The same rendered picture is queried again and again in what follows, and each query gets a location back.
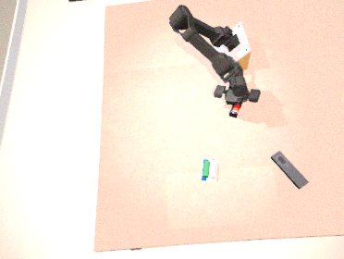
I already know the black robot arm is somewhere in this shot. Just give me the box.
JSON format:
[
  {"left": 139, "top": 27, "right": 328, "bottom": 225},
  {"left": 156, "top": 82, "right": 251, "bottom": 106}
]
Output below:
[{"left": 169, "top": 5, "right": 249, "bottom": 105}]

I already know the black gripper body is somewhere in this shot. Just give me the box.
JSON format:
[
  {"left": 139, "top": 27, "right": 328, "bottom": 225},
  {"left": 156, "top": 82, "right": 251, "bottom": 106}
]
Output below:
[{"left": 214, "top": 83, "right": 261, "bottom": 103}]

